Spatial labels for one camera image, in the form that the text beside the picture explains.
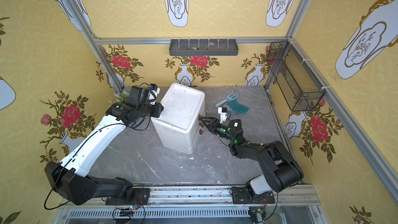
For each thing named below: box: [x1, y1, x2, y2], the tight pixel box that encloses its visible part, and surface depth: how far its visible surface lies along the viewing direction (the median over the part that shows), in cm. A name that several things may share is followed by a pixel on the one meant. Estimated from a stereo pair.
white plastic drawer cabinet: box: [151, 82, 206, 155], surface depth 80 cm
